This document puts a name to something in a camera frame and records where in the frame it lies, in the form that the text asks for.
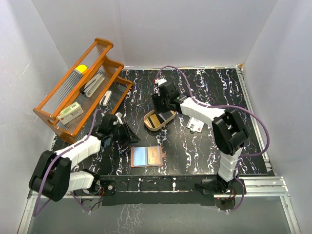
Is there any purple cable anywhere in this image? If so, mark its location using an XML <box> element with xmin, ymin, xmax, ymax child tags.
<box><xmin>33</xmin><ymin>109</ymin><xmax>105</xmax><ymax>217</ymax></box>
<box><xmin>155</xmin><ymin>65</ymin><xmax>270</xmax><ymax>212</ymax></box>

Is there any green white staples box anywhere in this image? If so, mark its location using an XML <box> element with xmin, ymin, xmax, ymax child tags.
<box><xmin>58</xmin><ymin>102</ymin><xmax>83</xmax><ymax>125</ymax></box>

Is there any grey black stapler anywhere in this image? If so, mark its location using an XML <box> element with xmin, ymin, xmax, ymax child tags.
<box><xmin>79</xmin><ymin>74</ymin><xmax>104</xmax><ymax>98</ymax></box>

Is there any orange wooden shelf rack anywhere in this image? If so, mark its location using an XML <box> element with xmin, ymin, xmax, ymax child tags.
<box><xmin>33</xmin><ymin>38</ymin><xmax>133</xmax><ymax>143</ymax></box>

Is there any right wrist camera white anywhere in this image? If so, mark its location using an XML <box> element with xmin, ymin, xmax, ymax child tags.
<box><xmin>154</xmin><ymin>78</ymin><xmax>167</xmax><ymax>86</ymax></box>

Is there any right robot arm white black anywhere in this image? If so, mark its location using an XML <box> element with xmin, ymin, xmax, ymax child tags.
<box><xmin>152</xmin><ymin>78</ymin><xmax>249</xmax><ymax>194</ymax></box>

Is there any yellow grey eraser block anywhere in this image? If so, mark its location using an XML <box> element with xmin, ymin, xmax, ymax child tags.
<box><xmin>74</xmin><ymin>64</ymin><xmax>88</xmax><ymax>76</ymax></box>

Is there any beige oval tray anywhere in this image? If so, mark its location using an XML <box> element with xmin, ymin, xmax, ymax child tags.
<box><xmin>143</xmin><ymin>110</ymin><xmax>176</xmax><ymax>132</ymax></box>

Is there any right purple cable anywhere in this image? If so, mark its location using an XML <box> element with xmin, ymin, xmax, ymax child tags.
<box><xmin>155</xmin><ymin>65</ymin><xmax>270</xmax><ymax>212</ymax></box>

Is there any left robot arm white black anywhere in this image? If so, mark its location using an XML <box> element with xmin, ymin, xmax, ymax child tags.
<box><xmin>29</xmin><ymin>114</ymin><xmax>140</xmax><ymax>202</ymax></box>

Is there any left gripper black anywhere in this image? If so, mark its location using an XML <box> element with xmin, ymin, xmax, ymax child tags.
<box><xmin>109</xmin><ymin>122</ymin><xmax>140</xmax><ymax>146</ymax></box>

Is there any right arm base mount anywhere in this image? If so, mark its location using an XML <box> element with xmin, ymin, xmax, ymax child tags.
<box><xmin>195</xmin><ymin>177</ymin><xmax>247</xmax><ymax>199</ymax></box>

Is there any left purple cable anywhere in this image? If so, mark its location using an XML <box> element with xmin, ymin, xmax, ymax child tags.
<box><xmin>33</xmin><ymin>109</ymin><xmax>105</xmax><ymax>217</ymax></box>

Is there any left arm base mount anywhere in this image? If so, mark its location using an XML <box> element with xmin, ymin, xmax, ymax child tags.
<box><xmin>74</xmin><ymin>180</ymin><xmax>116</xmax><ymax>214</ymax></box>

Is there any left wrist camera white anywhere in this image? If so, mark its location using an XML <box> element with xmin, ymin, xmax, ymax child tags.
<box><xmin>115</xmin><ymin>112</ymin><xmax>123</xmax><ymax>124</ymax></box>

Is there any white printed paper packet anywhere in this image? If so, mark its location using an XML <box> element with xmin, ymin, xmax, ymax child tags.
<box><xmin>186</xmin><ymin>117</ymin><xmax>204</xmax><ymax>133</ymax></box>

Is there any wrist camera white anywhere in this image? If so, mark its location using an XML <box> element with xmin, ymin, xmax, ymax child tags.
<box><xmin>115</xmin><ymin>112</ymin><xmax>123</xmax><ymax>124</ymax></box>
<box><xmin>154</xmin><ymin>78</ymin><xmax>167</xmax><ymax>86</ymax></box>

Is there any small white stapler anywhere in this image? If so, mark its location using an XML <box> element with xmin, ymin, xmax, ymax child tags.
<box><xmin>99</xmin><ymin>90</ymin><xmax>112</xmax><ymax>107</ymax></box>

